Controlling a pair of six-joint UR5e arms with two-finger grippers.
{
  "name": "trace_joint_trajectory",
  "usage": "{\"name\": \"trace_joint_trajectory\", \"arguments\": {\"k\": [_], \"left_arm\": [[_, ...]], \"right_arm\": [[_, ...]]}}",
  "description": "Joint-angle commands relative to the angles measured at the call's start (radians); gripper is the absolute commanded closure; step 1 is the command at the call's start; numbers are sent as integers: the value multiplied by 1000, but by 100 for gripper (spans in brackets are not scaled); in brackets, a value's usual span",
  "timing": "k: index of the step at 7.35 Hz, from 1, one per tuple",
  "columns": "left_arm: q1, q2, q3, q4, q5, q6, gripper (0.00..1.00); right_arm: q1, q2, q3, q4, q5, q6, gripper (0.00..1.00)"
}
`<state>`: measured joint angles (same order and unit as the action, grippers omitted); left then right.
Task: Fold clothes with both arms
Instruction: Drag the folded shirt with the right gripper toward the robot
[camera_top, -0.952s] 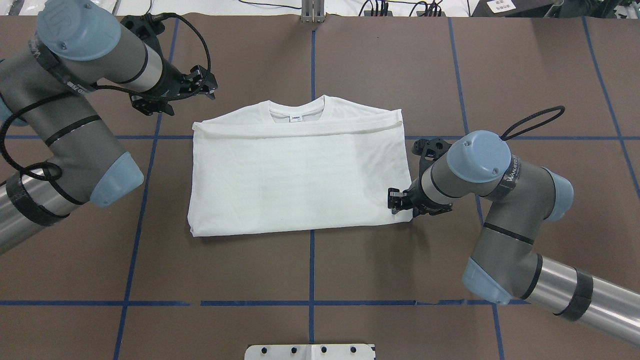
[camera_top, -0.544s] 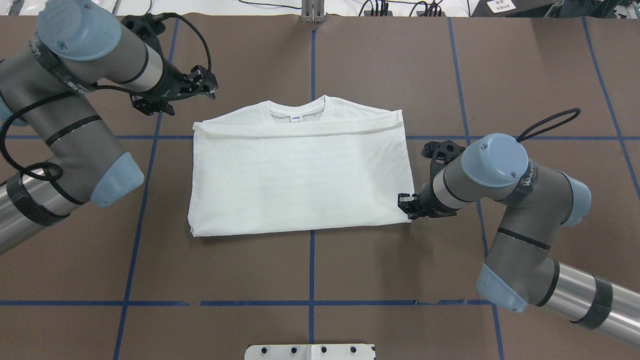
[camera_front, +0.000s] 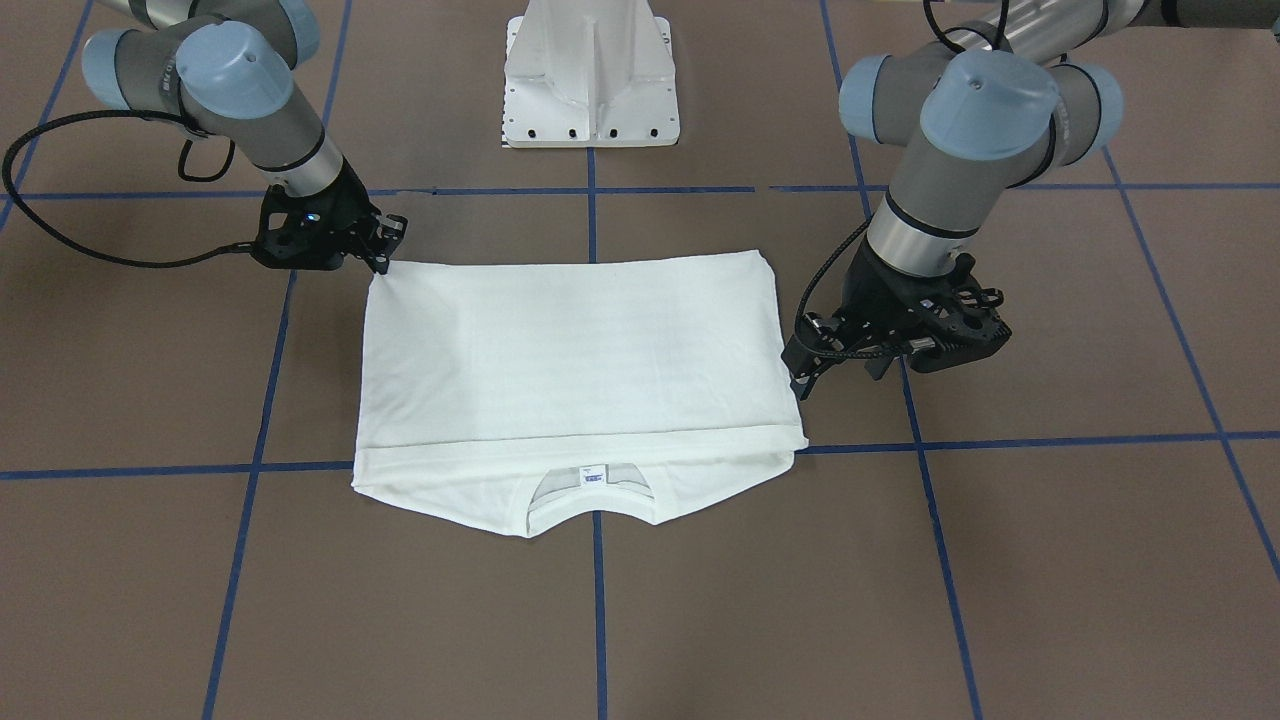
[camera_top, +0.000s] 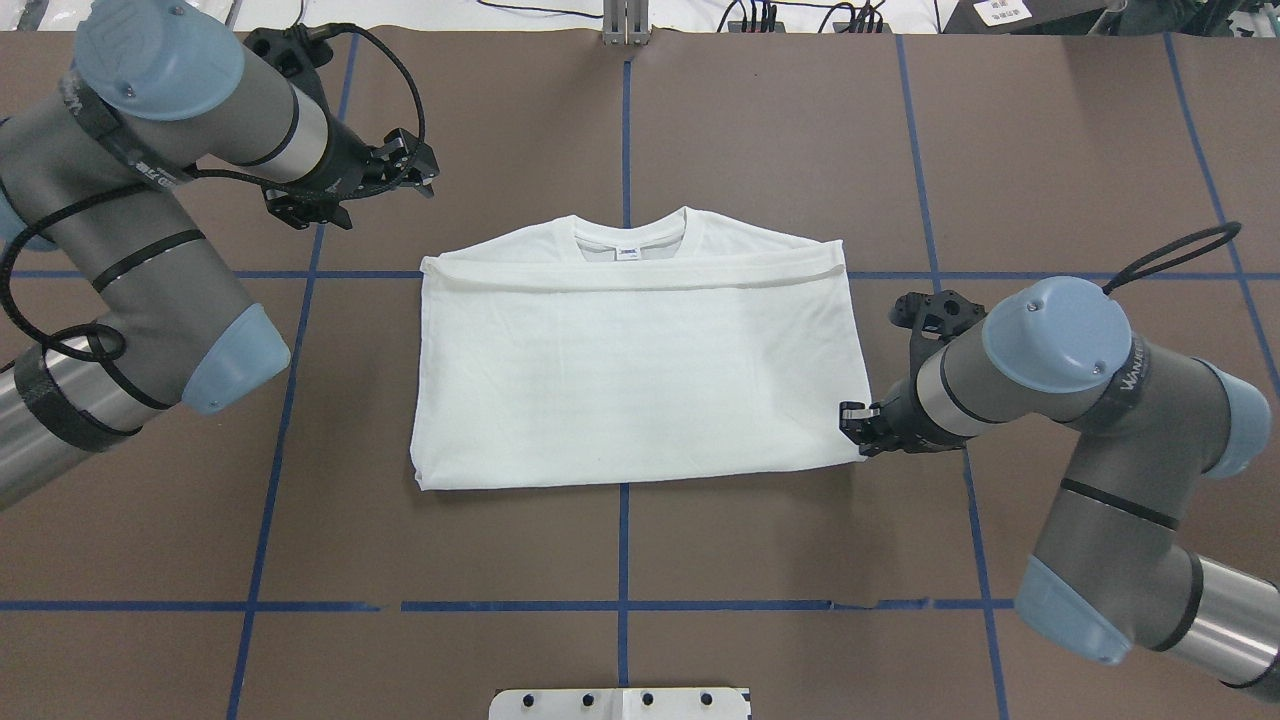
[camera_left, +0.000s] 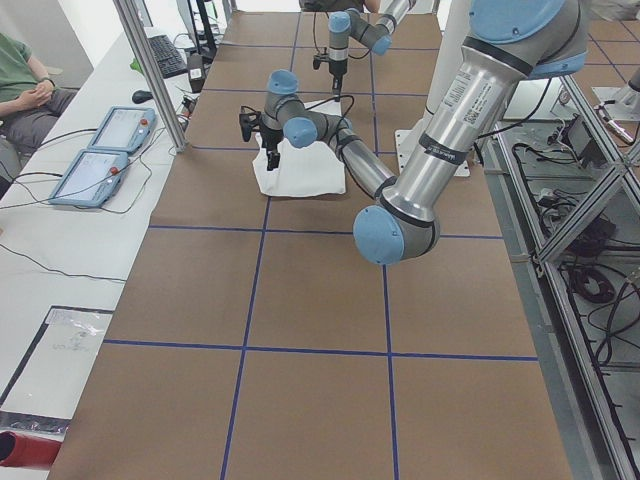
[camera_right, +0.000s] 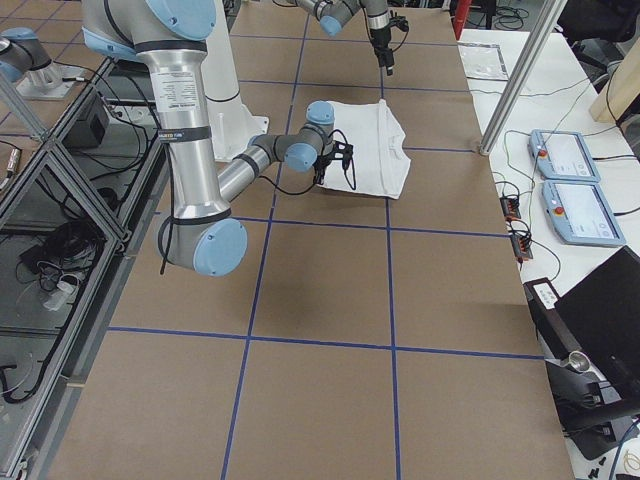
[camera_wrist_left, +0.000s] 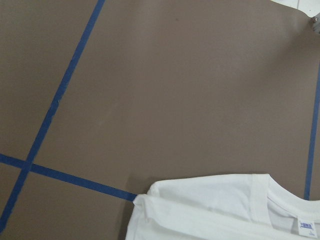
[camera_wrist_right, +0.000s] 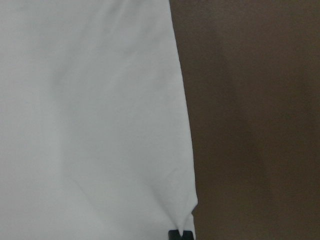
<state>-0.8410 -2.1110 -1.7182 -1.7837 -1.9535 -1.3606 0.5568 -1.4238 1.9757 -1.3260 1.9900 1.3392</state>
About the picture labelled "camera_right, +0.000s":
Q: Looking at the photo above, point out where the black power supply box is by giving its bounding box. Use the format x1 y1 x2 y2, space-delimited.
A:
63 100 109 149

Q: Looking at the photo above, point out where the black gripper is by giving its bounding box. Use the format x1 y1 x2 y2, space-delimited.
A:
369 27 395 76
313 144 335 185

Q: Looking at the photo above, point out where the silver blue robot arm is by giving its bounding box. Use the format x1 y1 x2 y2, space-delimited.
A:
287 0 395 76
82 1 338 276

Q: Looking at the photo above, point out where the black orange adapter box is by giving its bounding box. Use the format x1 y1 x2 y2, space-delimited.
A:
510 232 533 263
499 196 522 221

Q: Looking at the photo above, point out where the blue teach pendant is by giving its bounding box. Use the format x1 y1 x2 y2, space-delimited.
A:
542 180 626 247
528 129 601 183

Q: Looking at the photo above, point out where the lower blue teach pendant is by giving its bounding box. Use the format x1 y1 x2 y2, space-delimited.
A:
542 180 626 247

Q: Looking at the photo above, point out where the clear plastic document sleeve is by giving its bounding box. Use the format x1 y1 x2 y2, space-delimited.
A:
458 42 509 81

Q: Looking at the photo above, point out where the black laptop computer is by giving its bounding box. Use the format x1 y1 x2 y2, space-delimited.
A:
522 245 640 401

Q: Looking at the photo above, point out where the aluminium frame post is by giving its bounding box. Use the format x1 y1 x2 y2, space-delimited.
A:
478 0 567 156

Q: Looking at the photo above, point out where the upper blue teach pendant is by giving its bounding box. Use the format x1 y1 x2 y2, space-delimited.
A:
528 129 601 183

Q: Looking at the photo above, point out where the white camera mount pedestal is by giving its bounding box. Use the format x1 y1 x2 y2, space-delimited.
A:
202 0 269 162

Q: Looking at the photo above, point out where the white long-sleeve printed shirt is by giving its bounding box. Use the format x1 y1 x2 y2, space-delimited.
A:
306 99 411 199

